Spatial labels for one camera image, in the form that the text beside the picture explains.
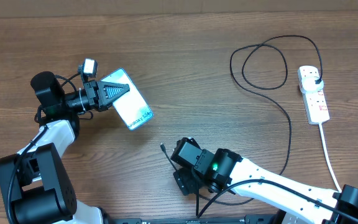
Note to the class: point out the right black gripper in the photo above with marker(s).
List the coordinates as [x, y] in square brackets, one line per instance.
[191, 183]

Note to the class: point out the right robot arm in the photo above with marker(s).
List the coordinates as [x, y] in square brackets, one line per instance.
[226, 171]

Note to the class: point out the Samsung Galaxy smartphone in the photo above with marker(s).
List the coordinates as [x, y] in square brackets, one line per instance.
[131, 106]

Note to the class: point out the cardboard backdrop panel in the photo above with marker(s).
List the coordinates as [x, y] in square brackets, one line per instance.
[56, 8]

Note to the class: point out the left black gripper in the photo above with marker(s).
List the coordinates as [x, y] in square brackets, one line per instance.
[98, 94]

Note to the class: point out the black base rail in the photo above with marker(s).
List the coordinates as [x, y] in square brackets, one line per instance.
[248, 219]

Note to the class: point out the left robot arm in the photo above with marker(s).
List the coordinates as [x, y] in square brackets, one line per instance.
[34, 183]

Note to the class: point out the white power strip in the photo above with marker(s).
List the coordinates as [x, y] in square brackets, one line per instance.
[315, 103]

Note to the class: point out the white charger adapter plug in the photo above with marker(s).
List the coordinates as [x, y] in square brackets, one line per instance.
[310, 85]

